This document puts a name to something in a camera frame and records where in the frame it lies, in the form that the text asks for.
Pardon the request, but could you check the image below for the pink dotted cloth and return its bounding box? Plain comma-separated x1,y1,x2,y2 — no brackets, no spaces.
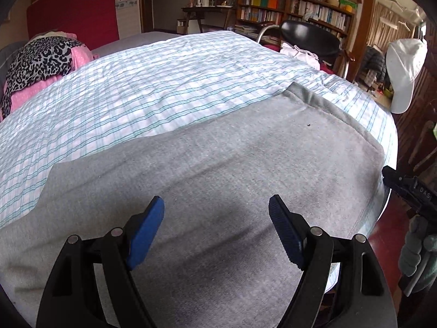
10,32,95,113

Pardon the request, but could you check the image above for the black chair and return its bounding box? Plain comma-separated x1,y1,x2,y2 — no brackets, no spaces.
256,20,353,77

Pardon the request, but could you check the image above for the red padded headboard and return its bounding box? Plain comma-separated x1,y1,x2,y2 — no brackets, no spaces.
26,0,120,44

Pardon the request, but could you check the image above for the beige curtain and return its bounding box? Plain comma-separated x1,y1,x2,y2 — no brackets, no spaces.
370,2,412,46

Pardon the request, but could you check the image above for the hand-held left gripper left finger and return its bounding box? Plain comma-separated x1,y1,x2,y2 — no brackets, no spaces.
36,195,165,328

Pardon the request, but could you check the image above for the grey bed sheet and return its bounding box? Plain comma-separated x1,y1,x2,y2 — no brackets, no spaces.
91,31,187,57

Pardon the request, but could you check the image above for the dark wooden desk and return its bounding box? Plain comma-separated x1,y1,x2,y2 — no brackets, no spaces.
181,5,237,35

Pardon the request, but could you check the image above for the leopard print cloth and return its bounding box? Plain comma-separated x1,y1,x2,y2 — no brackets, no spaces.
0,37,87,118

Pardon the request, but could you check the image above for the wooden bookshelf with books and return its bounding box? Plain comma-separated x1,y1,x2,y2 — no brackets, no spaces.
235,0,357,46

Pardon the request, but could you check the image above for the person's right hand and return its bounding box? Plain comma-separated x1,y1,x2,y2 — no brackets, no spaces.
399,216,432,278

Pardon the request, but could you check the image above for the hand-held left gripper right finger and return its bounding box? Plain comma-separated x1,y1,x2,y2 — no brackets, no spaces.
268,194,398,328

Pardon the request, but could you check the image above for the white cap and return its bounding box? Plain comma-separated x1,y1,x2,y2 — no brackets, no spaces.
386,37,429,114

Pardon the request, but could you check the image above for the plaid bed quilt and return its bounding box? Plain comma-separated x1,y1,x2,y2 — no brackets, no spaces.
0,30,399,292

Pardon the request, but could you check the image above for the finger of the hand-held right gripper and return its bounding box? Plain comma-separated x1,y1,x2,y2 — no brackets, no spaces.
382,166,407,195

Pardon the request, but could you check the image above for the pile of books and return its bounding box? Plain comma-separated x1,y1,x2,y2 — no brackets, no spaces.
234,24,262,40

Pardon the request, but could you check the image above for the white cloth bag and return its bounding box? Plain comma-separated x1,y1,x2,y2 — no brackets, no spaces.
279,41,321,72

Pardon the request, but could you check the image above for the dark hanging jacket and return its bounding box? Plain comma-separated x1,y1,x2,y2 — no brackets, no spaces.
361,46,388,85

